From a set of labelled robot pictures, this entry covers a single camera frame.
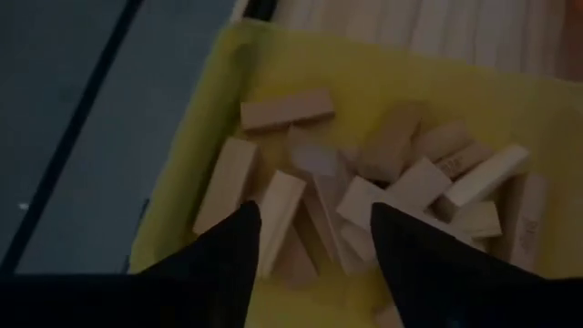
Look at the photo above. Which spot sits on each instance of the yellow translucent plastic bin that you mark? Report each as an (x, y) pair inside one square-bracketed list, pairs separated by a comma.
[(364, 68)]

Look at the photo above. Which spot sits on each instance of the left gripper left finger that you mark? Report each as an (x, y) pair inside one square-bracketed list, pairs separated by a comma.
[(136, 303)]

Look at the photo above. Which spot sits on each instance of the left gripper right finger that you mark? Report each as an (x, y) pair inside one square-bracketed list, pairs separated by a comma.
[(478, 296)]

